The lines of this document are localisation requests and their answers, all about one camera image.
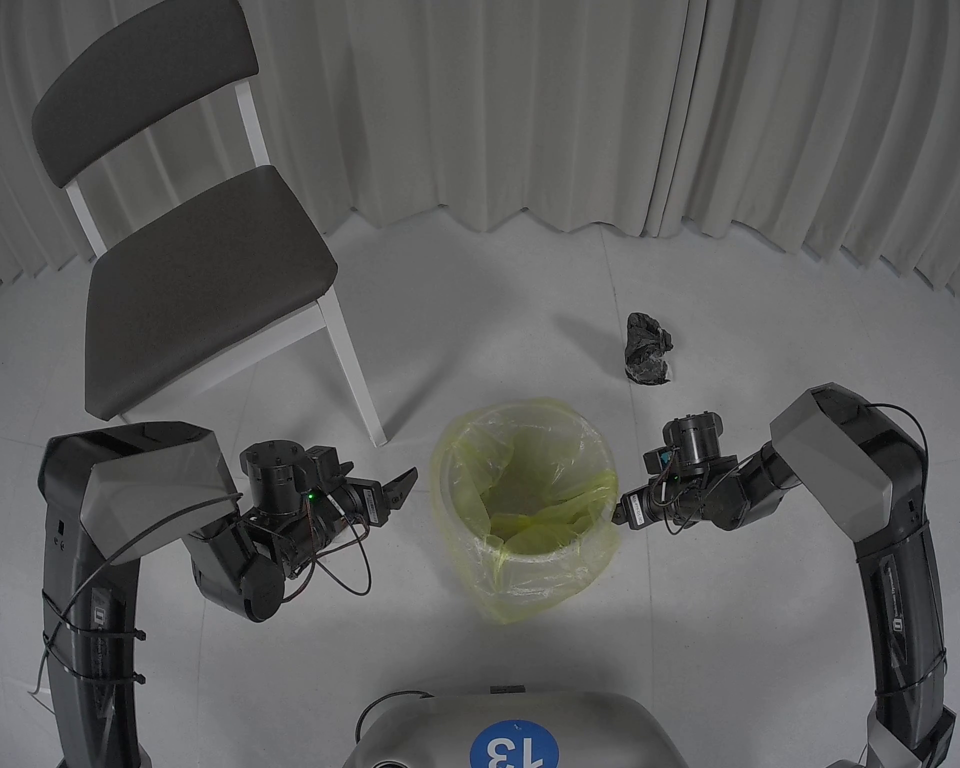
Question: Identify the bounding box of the black cable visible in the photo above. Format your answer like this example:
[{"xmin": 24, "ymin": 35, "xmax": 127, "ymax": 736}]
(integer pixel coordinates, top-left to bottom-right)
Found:
[
  {"xmin": 861, "ymin": 402, "xmax": 931, "ymax": 481},
  {"xmin": 41, "ymin": 491, "xmax": 245, "ymax": 661}
]

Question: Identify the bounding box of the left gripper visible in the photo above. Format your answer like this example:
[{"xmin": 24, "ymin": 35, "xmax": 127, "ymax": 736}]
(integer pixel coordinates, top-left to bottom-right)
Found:
[{"xmin": 318, "ymin": 466, "xmax": 420, "ymax": 535}]

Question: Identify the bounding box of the white chair with grey seat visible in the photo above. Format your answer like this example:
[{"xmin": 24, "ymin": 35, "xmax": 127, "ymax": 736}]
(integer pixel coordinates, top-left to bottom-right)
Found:
[{"xmin": 31, "ymin": 0, "xmax": 389, "ymax": 448}]

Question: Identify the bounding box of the clear yellow plastic bag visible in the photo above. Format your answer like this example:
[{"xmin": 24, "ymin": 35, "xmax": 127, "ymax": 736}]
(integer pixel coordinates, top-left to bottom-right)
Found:
[{"xmin": 429, "ymin": 401, "xmax": 623, "ymax": 627}]

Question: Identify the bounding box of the white trash bin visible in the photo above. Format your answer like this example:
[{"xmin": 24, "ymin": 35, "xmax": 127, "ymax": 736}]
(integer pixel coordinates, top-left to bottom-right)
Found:
[{"xmin": 435, "ymin": 408, "xmax": 618, "ymax": 601}]

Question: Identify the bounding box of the white curtain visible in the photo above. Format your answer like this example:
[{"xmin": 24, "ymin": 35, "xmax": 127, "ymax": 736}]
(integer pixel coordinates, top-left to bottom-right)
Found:
[
  {"xmin": 660, "ymin": 0, "xmax": 960, "ymax": 295},
  {"xmin": 0, "ymin": 0, "xmax": 710, "ymax": 286}
]

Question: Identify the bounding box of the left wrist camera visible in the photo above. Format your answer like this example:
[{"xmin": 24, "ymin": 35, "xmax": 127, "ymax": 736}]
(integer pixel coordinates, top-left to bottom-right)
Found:
[{"xmin": 302, "ymin": 446, "xmax": 354, "ymax": 492}]

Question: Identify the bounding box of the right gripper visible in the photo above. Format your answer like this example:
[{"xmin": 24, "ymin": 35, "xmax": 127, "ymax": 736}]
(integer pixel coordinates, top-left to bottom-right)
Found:
[{"xmin": 610, "ymin": 482, "xmax": 678, "ymax": 531}]

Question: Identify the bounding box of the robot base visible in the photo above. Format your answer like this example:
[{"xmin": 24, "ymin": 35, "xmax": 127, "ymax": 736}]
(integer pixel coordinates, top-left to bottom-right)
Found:
[{"xmin": 352, "ymin": 684, "xmax": 676, "ymax": 768}]

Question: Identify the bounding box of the crumpled black plastic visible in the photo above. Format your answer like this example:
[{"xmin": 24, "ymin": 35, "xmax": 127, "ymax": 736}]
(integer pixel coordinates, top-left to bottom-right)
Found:
[{"xmin": 621, "ymin": 312, "xmax": 675, "ymax": 388}]

